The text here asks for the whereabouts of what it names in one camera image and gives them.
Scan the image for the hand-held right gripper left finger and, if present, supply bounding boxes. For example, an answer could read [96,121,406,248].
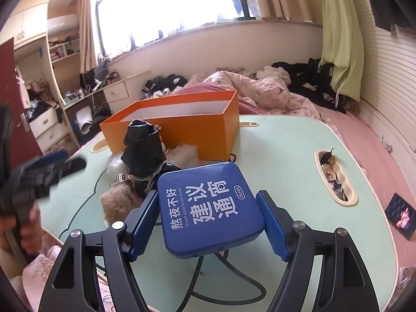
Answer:
[38,189,160,312]

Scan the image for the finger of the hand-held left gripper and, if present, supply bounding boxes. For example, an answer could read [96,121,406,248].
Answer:
[28,150,70,170]
[52,157,88,178]

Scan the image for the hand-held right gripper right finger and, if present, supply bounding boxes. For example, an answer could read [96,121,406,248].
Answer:
[255,190,379,312]

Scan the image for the beige fur pompom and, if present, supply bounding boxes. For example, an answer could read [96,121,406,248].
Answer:
[100,184,137,226]

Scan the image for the blue tin box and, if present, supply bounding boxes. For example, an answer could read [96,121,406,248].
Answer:
[157,161,265,260]

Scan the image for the black cloth pouch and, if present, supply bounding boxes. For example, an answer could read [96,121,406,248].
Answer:
[121,119,181,199]

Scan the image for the white fur pompom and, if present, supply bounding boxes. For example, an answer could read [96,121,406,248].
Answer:
[167,144,199,166]

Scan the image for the orange cardboard box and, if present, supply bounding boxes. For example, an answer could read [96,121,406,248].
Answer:
[99,90,241,162]

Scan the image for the green cartoon desktop table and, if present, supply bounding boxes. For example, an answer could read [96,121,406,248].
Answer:
[39,114,402,312]

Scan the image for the person's left hand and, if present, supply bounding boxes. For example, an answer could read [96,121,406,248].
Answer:
[0,203,43,255]

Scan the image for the white open drawer unit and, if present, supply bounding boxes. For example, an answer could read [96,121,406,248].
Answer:
[29,106,70,153]

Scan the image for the white paper roll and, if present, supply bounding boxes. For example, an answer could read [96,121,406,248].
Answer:
[76,107,95,134]

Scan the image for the cluttered white desk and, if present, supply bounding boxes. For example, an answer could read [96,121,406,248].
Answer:
[62,71,113,127]

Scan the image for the dark printed wrapper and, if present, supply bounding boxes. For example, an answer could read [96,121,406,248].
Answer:
[320,147,350,202]

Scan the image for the dark red door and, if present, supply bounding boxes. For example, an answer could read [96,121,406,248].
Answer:
[0,37,44,157]

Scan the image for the white drawer cabinet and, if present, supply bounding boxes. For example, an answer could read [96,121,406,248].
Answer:
[102,70,152,114]

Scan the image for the pink rose print cloth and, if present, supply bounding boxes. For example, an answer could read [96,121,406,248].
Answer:
[19,245,111,312]

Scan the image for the white bookshelf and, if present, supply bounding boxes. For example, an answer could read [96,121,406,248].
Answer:
[45,15,83,111]

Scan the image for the pink bed sheet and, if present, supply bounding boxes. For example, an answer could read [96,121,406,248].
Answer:
[318,104,416,287]

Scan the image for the black white striped clothes pile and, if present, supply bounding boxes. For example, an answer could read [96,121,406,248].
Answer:
[141,75,189,100]

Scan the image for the dark photo card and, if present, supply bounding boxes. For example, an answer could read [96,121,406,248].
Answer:
[385,193,416,242]

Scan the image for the white cupboard doors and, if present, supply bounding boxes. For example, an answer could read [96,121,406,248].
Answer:
[13,2,49,51]

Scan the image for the beige curtain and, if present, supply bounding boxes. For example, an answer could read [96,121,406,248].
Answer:
[79,0,100,69]

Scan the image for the pink floral quilt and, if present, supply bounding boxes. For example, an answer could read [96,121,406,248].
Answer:
[187,66,321,119]

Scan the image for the pile of black clothes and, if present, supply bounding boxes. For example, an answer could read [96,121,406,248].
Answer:
[271,58,353,114]

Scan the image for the white garment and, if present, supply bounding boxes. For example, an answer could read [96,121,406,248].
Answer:
[257,66,291,87]

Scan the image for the white louvered wardrobe door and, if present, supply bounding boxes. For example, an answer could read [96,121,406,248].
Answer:
[351,0,416,150]

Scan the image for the large window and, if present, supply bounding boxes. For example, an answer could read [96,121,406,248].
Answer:
[94,0,270,56]

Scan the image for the light green hanging garment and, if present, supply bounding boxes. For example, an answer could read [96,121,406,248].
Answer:
[318,0,365,103]

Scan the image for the black hanging garment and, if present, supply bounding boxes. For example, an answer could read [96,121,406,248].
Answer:
[361,0,416,30]

